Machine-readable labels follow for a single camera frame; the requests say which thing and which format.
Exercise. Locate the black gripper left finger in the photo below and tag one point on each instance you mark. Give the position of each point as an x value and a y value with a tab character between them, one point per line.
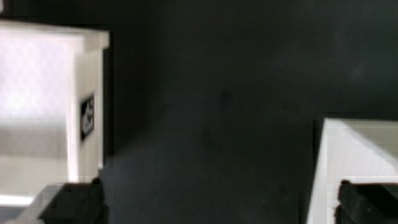
76	207

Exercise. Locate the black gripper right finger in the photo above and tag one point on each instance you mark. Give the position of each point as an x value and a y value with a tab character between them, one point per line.
368	203

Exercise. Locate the white drawer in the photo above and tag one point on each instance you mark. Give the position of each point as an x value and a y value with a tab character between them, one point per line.
50	107
357	158

